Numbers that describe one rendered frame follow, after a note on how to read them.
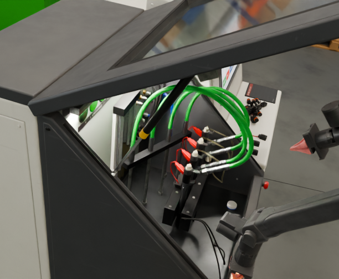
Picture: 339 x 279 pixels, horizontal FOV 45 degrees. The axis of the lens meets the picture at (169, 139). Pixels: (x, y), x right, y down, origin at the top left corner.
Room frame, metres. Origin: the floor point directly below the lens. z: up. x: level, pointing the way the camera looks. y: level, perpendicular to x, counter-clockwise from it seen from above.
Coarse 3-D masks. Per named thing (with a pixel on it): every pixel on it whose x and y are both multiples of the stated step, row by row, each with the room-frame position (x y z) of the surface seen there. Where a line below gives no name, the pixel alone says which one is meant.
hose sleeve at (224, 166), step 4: (224, 164) 1.02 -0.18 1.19; (228, 164) 1.01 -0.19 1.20; (208, 168) 1.02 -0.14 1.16; (212, 168) 1.02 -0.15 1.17; (216, 168) 1.01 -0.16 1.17; (220, 168) 1.01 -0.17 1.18; (224, 168) 1.00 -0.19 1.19; (228, 168) 1.00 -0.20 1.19; (208, 172) 1.01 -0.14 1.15; (212, 172) 1.01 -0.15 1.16
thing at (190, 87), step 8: (168, 88) 1.06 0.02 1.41; (192, 88) 1.04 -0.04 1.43; (200, 88) 1.04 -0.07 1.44; (152, 96) 1.07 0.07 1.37; (216, 96) 1.03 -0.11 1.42; (144, 104) 1.07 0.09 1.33; (224, 104) 1.02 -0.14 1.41; (232, 112) 1.01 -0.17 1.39; (136, 120) 1.08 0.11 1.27; (240, 120) 1.00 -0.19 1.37; (136, 128) 1.08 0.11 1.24; (248, 128) 1.00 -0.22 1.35; (248, 136) 1.00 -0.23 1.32; (248, 152) 0.99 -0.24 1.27; (240, 160) 1.00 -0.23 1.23
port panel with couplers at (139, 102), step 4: (140, 92) 1.35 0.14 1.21; (144, 92) 1.37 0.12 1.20; (148, 92) 1.37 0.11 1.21; (140, 96) 1.33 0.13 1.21; (144, 96) 1.33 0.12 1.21; (140, 100) 1.36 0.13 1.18; (144, 100) 1.33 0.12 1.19; (136, 104) 1.29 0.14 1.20; (140, 104) 1.28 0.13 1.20; (136, 108) 1.32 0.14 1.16; (140, 108) 1.36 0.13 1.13; (136, 112) 1.32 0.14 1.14; (144, 112) 1.38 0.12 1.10; (136, 116) 1.32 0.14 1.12; (140, 120) 1.33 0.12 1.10; (144, 120) 1.33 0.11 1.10
